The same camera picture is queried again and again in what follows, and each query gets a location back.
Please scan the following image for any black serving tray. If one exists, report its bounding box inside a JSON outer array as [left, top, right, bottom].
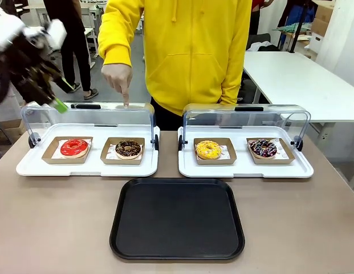
[[109, 178, 246, 260]]

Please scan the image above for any background person in red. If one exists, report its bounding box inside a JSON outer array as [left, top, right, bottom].
[[249, 0, 276, 37]]

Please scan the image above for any white display tray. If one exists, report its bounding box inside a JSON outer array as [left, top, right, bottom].
[[177, 125, 315, 179], [15, 123, 161, 178]]

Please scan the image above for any person's left forearm yellow sleeve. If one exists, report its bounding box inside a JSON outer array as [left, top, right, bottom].
[[218, 28, 253, 106]]

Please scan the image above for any white storage box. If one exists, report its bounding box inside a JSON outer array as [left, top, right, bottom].
[[308, 31, 326, 54]]

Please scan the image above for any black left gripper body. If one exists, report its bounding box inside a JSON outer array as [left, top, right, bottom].
[[0, 31, 63, 103]]

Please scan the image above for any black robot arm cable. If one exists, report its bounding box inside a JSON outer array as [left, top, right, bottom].
[[0, 61, 13, 108]]

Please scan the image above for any black cloth on chair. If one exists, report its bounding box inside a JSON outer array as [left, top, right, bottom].
[[247, 33, 283, 53]]

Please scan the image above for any chocolate sprinkled donut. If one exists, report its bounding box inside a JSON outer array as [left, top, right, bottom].
[[115, 139, 144, 160]]

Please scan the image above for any person in yellow hoodie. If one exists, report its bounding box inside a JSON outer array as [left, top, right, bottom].
[[97, 0, 253, 132]]

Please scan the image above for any large white table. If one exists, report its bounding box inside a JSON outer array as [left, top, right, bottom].
[[242, 50, 354, 124]]

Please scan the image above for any dark donut with colourful sprinkles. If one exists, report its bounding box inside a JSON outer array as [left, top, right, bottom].
[[249, 138, 278, 160]]

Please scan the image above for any clear plastic display lid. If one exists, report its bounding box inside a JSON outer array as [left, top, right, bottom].
[[178, 103, 312, 152], [20, 100, 161, 151]]

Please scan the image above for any yellow glazed donut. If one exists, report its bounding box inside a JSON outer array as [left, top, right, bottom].
[[195, 139, 222, 161]]

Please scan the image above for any green mat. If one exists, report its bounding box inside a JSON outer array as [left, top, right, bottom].
[[275, 22, 300, 34]]

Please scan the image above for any person's right hand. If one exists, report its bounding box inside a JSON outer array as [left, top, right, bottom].
[[100, 63, 134, 109]]

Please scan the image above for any background person in black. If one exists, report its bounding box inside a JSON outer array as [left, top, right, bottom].
[[42, 0, 100, 100]]

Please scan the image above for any black stand pole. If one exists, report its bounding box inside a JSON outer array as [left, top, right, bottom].
[[288, 0, 315, 54]]

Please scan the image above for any red glazed donut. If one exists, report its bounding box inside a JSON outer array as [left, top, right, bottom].
[[60, 138, 89, 159]]

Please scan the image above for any brown cardboard donut box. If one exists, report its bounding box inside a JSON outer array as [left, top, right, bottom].
[[246, 137, 296, 166], [193, 137, 238, 167], [40, 135, 94, 165], [100, 136, 146, 167]]

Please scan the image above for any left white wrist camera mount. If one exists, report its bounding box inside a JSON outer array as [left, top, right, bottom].
[[46, 18, 68, 51]]

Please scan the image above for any person's right forearm yellow sleeve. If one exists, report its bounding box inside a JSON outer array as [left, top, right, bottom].
[[97, 17, 135, 69]]

